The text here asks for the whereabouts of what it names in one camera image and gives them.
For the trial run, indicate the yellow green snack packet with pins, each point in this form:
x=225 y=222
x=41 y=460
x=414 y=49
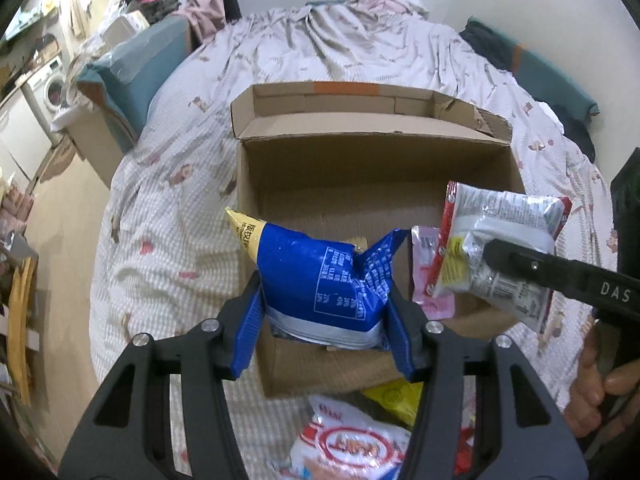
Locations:
x=395 y=400

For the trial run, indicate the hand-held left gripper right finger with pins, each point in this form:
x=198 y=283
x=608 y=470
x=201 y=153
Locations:
x=400 y=345

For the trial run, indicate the pink crumpled sheet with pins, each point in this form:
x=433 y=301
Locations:
x=395 y=2

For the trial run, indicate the dark cloth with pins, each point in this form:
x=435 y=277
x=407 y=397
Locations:
x=580 y=135

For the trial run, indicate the beige side table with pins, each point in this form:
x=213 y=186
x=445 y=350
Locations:
x=90 y=145

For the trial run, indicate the dark clothing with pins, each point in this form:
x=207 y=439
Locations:
x=487 y=45

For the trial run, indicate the hanging white towel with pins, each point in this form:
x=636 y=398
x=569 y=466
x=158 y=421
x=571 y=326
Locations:
x=77 y=15

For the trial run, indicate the cardboard box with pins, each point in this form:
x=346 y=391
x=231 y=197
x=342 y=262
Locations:
x=370 y=175

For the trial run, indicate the pink snack packet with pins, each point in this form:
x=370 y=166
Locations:
x=425 y=260

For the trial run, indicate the silver red snack packet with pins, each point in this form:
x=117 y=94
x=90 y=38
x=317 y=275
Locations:
x=500 y=210

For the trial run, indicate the white plastic container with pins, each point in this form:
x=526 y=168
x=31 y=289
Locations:
x=127 y=25

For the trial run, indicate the white kitchen cabinet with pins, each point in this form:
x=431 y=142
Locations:
x=20 y=135

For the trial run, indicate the checkered printed quilt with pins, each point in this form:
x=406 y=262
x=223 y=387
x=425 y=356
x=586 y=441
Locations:
x=190 y=210

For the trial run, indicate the blue snack bag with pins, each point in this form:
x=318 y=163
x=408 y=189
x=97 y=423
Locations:
x=310 y=270

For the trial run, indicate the crumpled patterned cloth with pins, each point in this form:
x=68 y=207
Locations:
x=87 y=60

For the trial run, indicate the teal padded bed frame section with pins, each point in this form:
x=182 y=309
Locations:
x=135 y=75
x=550 y=85

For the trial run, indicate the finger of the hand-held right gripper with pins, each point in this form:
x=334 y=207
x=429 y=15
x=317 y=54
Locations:
x=550 y=270

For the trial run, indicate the white washing machine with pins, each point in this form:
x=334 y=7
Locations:
x=50 y=90

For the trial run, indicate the brown floor mat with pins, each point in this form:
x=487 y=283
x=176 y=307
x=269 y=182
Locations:
x=57 y=160

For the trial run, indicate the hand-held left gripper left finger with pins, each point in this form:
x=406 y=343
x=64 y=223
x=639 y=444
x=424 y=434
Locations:
x=247 y=330

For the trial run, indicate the white red snack bag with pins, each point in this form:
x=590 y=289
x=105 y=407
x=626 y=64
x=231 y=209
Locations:
x=345 y=440

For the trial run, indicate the yellow wooden rack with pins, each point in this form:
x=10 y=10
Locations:
x=20 y=320

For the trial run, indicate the person's right hand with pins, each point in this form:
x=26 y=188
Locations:
x=582 y=395

